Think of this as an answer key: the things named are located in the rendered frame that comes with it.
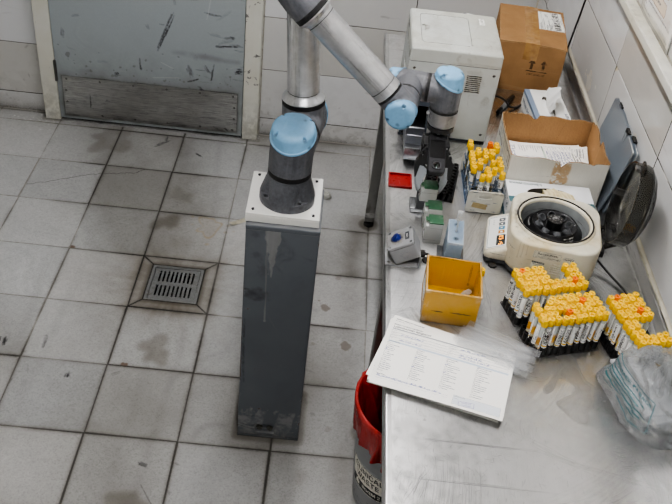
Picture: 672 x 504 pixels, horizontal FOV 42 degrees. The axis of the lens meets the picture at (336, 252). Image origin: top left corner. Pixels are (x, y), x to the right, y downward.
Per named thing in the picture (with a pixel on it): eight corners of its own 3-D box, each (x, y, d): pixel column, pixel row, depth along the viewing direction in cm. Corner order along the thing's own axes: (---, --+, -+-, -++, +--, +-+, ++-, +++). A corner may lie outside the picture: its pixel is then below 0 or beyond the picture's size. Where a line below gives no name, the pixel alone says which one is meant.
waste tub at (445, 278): (420, 284, 219) (427, 254, 213) (474, 292, 219) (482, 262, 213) (418, 321, 209) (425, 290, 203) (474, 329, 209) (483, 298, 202)
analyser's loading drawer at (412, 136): (401, 123, 276) (404, 108, 272) (422, 125, 276) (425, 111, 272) (402, 158, 260) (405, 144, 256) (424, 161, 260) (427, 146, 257)
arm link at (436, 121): (459, 118, 225) (427, 114, 224) (455, 133, 228) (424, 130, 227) (457, 103, 231) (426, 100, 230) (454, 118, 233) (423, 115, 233)
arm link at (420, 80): (385, 79, 217) (429, 87, 216) (391, 59, 226) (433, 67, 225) (381, 107, 222) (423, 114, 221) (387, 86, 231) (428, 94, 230)
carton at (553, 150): (490, 152, 271) (501, 109, 262) (582, 161, 272) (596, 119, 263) (498, 198, 252) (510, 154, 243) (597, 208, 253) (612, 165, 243)
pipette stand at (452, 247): (436, 247, 232) (443, 217, 225) (462, 251, 231) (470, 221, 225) (434, 271, 224) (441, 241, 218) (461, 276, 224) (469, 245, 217)
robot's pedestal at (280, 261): (236, 435, 287) (245, 224, 232) (244, 389, 302) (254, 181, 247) (297, 441, 287) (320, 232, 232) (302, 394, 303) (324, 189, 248)
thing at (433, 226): (421, 233, 236) (425, 213, 232) (439, 235, 236) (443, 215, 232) (422, 242, 233) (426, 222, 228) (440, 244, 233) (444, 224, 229)
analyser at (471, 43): (396, 90, 296) (409, 6, 277) (476, 99, 297) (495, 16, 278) (397, 138, 272) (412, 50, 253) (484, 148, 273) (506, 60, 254)
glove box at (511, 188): (500, 199, 252) (507, 171, 246) (582, 207, 253) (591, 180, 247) (504, 225, 242) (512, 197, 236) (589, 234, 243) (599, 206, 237)
